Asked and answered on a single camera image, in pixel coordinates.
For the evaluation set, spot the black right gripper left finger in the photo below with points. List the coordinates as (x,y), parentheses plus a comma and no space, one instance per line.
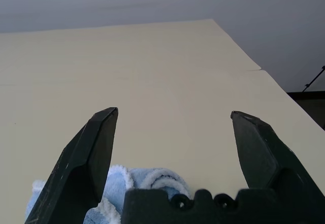
(76,163)

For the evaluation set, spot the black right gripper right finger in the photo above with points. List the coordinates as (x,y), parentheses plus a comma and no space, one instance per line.
(259,153)

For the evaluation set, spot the light blue fluffy rag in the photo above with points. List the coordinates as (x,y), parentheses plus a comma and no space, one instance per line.
(116,183)

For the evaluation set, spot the black camera tripod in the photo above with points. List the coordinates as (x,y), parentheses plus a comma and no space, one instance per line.
(313,78)

